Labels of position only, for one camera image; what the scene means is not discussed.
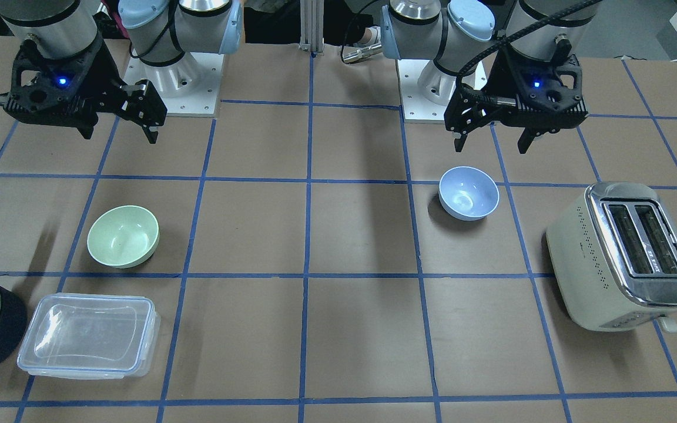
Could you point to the cream and chrome toaster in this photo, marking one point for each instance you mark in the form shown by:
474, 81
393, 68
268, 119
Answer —
614, 255

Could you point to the blue bowl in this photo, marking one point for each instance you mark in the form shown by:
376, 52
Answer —
467, 193

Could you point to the clear plastic food container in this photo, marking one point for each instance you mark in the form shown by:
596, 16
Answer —
90, 337

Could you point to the aluminium frame post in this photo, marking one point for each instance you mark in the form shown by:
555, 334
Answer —
311, 26

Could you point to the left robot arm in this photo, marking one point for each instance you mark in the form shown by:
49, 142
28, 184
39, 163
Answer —
462, 38

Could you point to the metal cylindrical connector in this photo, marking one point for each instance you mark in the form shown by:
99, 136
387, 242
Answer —
362, 54

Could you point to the green bowl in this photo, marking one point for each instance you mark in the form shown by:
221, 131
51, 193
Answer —
123, 237

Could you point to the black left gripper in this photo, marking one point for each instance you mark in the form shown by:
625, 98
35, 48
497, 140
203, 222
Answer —
493, 82

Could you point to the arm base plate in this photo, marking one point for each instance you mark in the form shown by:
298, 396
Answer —
189, 87
425, 91

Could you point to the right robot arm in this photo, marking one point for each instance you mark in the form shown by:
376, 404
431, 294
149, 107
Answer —
161, 32

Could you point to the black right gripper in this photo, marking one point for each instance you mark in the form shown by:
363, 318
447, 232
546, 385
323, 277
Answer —
109, 75

